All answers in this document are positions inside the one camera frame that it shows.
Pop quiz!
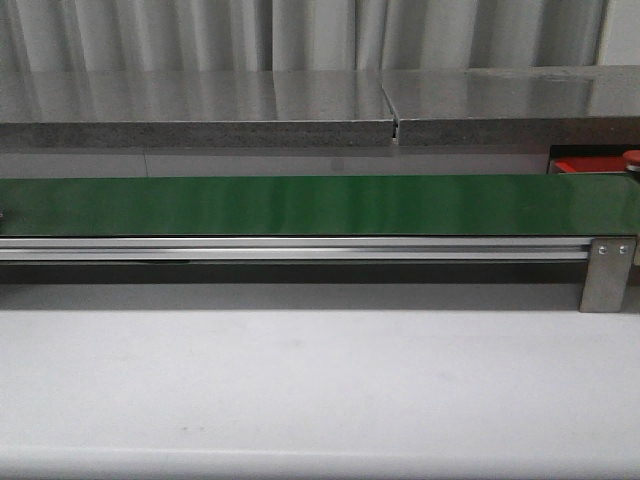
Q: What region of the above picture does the red mushroom push button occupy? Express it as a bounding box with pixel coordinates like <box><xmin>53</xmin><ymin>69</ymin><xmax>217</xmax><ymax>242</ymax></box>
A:
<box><xmin>622</xmin><ymin>149</ymin><xmax>640</xmax><ymax>176</ymax></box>

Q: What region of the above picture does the green conveyor belt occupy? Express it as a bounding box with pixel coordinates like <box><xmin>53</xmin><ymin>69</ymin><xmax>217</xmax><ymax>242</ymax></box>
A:
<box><xmin>1</xmin><ymin>174</ymin><xmax>639</xmax><ymax>237</ymax></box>

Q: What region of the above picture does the red plastic tray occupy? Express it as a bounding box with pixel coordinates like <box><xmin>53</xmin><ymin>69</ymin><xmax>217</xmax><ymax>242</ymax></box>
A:
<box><xmin>549</xmin><ymin>156</ymin><xmax>627</xmax><ymax>174</ymax></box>

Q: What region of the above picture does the grey stone countertop shelf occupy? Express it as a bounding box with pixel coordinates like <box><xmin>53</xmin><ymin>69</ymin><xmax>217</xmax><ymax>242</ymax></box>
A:
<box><xmin>1</xmin><ymin>66</ymin><xmax>639</xmax><ymax>149</ymax></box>

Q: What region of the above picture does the grey pleated curtain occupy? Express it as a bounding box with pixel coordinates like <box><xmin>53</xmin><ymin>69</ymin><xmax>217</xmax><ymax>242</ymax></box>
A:
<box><xmin>1</xmin><ymin>1</ymin><xmax>607</xmax><ymax>72</ymax></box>

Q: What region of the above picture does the steel conveyor support bracket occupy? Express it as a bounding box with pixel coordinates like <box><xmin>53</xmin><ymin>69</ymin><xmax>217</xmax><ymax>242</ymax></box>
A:
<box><xmin>579</xmin><ymin>237</ymin><xmax>637</xmax><ymax>313</ymax></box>

